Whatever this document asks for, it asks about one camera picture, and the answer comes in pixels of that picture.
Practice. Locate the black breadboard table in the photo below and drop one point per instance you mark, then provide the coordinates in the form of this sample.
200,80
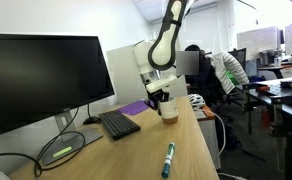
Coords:
279,93

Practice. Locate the green and white marker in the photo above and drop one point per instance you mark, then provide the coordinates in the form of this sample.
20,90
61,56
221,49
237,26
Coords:
168,160

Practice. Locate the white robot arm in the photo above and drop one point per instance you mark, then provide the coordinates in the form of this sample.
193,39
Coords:
164,43

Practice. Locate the large whiteboard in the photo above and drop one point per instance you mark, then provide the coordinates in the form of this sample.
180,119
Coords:
257,41

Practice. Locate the white mug with cork base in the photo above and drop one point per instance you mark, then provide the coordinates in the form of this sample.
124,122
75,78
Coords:
169,110

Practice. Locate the white puffer jacket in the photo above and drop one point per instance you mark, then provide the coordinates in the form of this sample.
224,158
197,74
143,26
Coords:
231,70

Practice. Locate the seated person in dark clothes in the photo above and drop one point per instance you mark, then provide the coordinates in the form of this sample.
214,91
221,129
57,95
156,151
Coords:
202,80

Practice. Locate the black computer monitor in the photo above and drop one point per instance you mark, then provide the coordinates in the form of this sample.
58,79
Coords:
42,80

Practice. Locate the black computer mouse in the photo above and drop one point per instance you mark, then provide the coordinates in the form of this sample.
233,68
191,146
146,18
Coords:
92,120

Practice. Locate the black keyboard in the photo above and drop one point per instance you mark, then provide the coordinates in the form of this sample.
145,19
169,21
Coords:
119,124

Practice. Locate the cabinet with orange top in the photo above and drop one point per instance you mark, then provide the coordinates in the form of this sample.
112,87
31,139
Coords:
207,133

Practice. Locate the background wooden desk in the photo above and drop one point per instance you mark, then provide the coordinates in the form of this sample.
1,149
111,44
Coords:
279,68

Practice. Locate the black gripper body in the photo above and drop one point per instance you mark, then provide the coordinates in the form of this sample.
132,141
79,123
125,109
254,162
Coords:
157,94

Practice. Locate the purple mat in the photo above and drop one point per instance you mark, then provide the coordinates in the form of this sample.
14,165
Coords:
134,107

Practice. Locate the white bicycle helmet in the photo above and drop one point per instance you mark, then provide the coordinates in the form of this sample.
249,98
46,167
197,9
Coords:
196,101

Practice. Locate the black mesh office chair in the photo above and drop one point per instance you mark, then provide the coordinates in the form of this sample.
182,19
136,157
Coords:
239,56

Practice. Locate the silver monitor stand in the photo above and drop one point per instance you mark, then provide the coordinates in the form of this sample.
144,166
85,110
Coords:
69,140

